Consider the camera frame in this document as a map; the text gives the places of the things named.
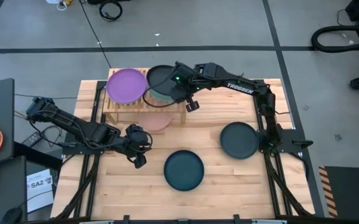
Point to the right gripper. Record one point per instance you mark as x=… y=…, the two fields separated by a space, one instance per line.
x=185 y=81

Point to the dark blue-teal plate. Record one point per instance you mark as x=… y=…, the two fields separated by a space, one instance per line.
x=183 y=170

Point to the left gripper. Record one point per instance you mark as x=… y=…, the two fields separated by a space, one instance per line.
x=138 y=140

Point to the hazard-striped black mat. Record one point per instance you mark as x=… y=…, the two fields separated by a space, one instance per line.
x=350 y=189

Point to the black power adapter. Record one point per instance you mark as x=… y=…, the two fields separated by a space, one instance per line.
x=31 y=140

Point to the mint green plate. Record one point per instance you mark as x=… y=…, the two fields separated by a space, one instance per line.
x=160 y=98

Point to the black computer mouse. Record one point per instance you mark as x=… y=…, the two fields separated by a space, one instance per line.
x=11 y=216

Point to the black aluminium rig frame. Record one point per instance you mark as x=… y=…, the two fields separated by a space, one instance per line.
x=98 y=99

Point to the wooden slatted shelf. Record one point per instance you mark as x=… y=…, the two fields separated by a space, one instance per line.
x=126 y=109

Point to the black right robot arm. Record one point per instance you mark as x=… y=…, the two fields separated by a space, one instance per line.
x=241 y=88

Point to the pink plate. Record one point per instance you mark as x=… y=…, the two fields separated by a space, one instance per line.
x=154 y=123

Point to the black plate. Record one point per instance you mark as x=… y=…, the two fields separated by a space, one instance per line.
x=159 y=77

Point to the purple plate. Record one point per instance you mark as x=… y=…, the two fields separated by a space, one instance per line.
x=126 y=85

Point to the white printed paper sheet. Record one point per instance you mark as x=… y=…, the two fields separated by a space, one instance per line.
x=39 y=193

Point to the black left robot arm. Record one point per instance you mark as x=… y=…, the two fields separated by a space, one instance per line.
x=73 y=124

